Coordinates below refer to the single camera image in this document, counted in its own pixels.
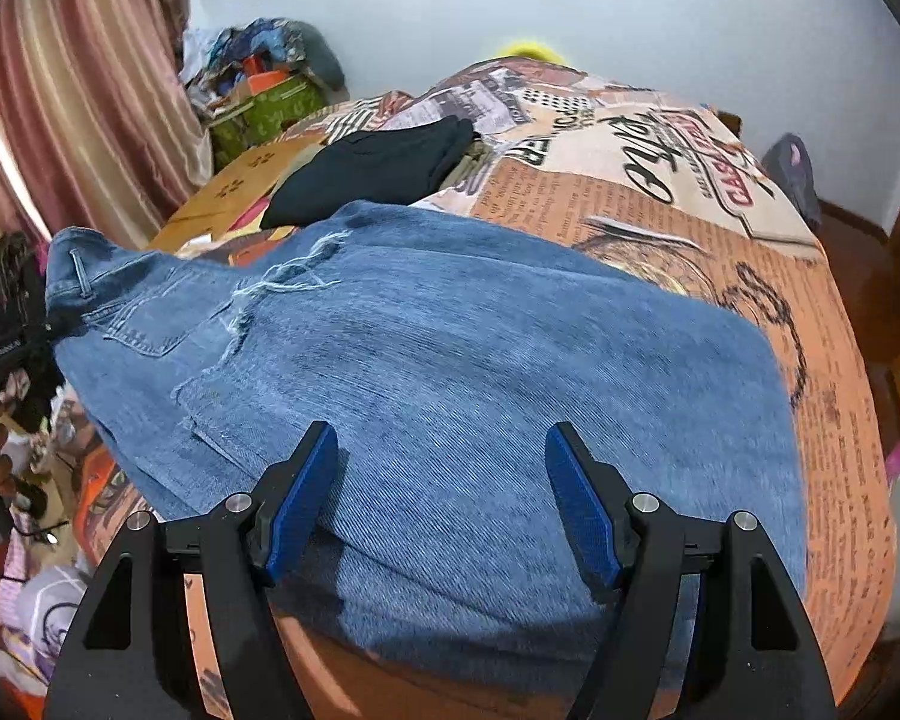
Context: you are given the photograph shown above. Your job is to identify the pink white cloth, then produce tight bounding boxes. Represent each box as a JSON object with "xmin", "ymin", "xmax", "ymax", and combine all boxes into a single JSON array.
[{"xmin": 0, "ymin": 540, "xmax": 95, "ymax": 691}]

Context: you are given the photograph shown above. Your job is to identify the striped pink curtain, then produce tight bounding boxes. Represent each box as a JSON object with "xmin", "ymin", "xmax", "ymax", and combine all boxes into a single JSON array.
[{"xmin": 0, "ymin": 0, "xmax": 215, "ymax": 271}]

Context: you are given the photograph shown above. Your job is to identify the pile of clothes and boxes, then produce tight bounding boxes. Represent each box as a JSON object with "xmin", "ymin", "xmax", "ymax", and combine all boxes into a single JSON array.
[{"xmin": 180, "ymin": 15, "xmax": 346, "ymax": 128}]

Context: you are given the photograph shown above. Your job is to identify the green storage box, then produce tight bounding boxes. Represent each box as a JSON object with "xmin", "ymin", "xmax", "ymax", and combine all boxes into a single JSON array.
[{"xmin": 208, "ymin": 75, "xmax": 327, "ymax": 175}]

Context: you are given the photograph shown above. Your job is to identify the blue denim pants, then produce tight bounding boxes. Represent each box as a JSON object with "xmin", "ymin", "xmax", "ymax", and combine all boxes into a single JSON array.
[{"xmin": 45, "ymin": 199, "xmax": 809, "ymax": 698}]

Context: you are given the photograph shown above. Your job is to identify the grey bag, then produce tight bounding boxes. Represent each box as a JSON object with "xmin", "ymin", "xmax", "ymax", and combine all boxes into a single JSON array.
[{"xmin": 761, "ymin": 133, "xmax": 822, "ymax": 233}]

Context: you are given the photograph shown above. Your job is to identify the dark hanging clothes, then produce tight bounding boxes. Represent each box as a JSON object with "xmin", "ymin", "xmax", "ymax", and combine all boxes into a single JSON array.
[{"xmin": 0, "ymin": 231, "xmax": 53, "ymax": 316}]

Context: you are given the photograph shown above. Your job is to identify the person's left hand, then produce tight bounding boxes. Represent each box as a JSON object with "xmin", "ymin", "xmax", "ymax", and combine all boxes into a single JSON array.
[{"xmin": 0, "ymin": 420, "xmax": 32, "ymax": 497}]

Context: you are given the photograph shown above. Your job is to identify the yellow foam tube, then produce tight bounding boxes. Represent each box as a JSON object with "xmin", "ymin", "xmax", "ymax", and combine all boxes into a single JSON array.
[{"xmin": 495, "ymin": 36, "xmax": 571, "ymax": 65}]

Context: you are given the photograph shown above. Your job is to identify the black folded pants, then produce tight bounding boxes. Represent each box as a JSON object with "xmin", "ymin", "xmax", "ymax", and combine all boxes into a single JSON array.
[{"xmin": 261, "ymin": 118, "xmax": 475, "ymax": 230}]

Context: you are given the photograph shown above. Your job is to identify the wooden lap table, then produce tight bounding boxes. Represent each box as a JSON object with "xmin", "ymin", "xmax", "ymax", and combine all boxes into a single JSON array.
[{"xmin": 150, "ymin": 136, "xmax": 331, "ymax": 252}]

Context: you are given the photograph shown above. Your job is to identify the olive folded garment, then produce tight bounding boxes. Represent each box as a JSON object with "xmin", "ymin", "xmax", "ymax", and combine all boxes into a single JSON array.
[{"xmin": 441, "ymin": 133, "xmax": 492, "ymax": 192}]

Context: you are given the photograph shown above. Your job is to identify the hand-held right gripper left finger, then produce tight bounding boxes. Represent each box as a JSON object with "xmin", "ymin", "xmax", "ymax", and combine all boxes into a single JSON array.
[{"xmin": 41, "ymin": 420, "xmax": 340, "ymax": 720}]

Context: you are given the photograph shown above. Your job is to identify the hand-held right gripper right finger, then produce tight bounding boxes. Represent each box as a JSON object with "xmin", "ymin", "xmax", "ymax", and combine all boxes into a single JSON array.
[{"xmin": 544, "ymin": 421, "xmax": 841, "ymax": 720}]

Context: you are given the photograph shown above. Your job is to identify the printed blanket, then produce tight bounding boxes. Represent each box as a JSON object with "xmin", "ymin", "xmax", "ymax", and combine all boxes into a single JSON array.
[{"xmin": 71, "ymin": 58, "xmax": 897, "ymax": 720}]

